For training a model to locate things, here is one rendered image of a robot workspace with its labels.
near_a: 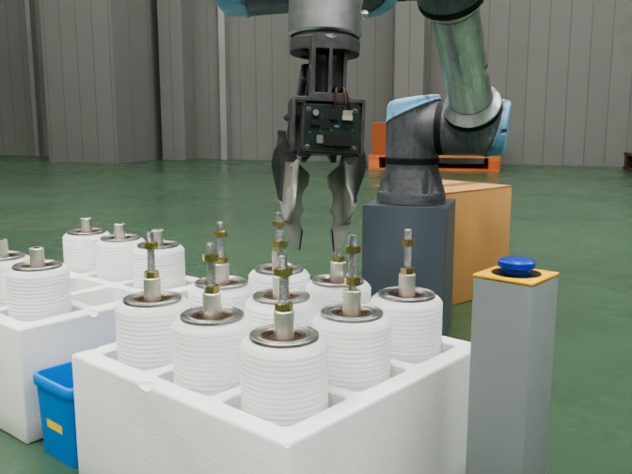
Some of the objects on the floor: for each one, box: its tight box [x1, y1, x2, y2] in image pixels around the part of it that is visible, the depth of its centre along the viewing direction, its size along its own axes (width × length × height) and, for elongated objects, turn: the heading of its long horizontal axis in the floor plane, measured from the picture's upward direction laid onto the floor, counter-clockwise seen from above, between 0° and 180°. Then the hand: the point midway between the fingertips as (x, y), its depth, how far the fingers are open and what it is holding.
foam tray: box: [0, 262, 199, 444], centre depth 129 cm, size 39×39×18 cm
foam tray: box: [71, 336, 471, 474], centre depth 94 cm, size 39×39×18 cm
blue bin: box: [33, 361, 79, 468], centre depth 109 cm, size 30×11×12 cm
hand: (316, 236), depth 74 cm, fingers open, 3 cm apart
